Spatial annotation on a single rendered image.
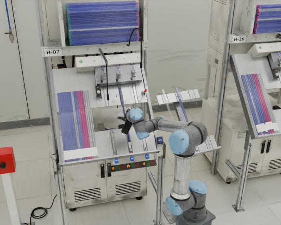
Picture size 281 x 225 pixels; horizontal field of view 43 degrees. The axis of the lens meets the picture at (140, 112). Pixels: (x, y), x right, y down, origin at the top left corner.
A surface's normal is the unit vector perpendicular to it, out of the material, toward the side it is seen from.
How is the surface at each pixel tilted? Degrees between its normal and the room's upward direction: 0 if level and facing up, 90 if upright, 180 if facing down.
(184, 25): 90
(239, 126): 0
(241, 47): 90
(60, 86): 44
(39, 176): 0
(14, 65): 90
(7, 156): 90
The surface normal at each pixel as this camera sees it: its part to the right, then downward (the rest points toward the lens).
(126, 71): 0.18, -0.33
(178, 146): -0.78, 0.15
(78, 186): 0.25, 0.43
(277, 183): 0.00, -0.89
